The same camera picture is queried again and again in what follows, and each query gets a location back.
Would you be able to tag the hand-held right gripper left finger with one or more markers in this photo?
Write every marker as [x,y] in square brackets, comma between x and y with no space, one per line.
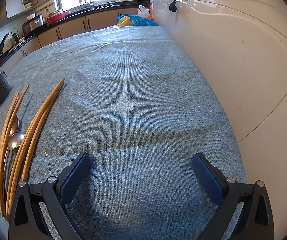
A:
[76,177]

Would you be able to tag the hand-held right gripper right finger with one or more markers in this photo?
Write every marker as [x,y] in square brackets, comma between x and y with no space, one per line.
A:
[208,180]

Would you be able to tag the bunch of wooden chopsticks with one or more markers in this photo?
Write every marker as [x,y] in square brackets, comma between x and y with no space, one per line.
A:
[46,103]

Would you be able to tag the beige lower kitchen cabinets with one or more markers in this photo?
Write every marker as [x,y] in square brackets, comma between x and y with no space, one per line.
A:
[71,27]

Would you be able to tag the beige kitchen cabinets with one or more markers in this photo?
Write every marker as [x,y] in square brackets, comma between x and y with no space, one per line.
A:
[71,27]
[13,7]

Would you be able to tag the dark kettle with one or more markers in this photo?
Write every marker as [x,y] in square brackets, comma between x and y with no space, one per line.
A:
[15,38]

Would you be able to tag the silver countertop appliance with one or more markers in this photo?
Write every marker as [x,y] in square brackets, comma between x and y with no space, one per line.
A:
[33,25]

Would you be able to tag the red basin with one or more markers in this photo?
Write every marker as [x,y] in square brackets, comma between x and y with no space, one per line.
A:
[56,17]

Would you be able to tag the yellow plastic bag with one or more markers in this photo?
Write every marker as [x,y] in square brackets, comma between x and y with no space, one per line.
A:
[123,22]

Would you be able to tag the white bowl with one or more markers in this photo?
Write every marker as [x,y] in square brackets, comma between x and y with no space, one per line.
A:
[31,16]

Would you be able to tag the blue plastic bag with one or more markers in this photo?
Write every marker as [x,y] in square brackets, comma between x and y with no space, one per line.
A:
[141,20]

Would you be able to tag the black kitchen countertop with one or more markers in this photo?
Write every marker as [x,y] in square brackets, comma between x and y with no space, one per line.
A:
[101,7]

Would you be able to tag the dish rack with bowls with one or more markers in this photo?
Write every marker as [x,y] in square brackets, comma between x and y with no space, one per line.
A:
[28,5]

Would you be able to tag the white plastic bag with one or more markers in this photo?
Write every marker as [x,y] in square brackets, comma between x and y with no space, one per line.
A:
[143,11]

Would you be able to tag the beige upper kitchen cabinets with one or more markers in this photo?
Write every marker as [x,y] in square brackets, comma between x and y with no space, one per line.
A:
[13,7]

